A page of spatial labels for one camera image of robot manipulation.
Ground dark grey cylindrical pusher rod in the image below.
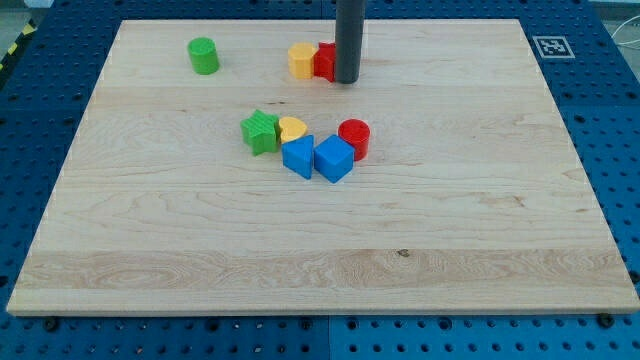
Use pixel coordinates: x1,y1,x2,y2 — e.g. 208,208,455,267
335,0,366,84

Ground red star block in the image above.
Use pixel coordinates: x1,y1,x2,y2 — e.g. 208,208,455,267
314,42,336,82

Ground yellow hexagon block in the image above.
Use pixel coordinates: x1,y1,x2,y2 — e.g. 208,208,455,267
287,42,318,79

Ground green star block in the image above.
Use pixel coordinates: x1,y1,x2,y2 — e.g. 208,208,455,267
240,109,280,156

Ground red cylinder block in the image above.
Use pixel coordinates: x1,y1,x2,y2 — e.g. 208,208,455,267
338,118,371,161

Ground yellow heart block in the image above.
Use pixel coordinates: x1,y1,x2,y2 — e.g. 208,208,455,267
278,116,308,144

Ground blue cube block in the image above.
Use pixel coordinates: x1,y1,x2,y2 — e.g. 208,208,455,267
313,135,355,183

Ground blue triangle block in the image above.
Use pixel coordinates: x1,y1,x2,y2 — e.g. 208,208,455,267
281,135,314,180

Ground green cylinder block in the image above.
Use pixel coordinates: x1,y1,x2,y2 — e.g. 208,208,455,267
187,37,220,75

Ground white fiducial marker tag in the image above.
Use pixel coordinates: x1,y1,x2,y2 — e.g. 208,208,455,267
533,35,575,59

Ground light wooden board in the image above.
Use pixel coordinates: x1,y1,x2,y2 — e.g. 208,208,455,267
7,19,639,317

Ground yellow black hazard tape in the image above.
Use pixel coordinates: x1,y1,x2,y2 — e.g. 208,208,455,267
1,18,37,73

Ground white cable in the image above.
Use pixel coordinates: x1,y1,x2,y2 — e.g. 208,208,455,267
610,14,640,50

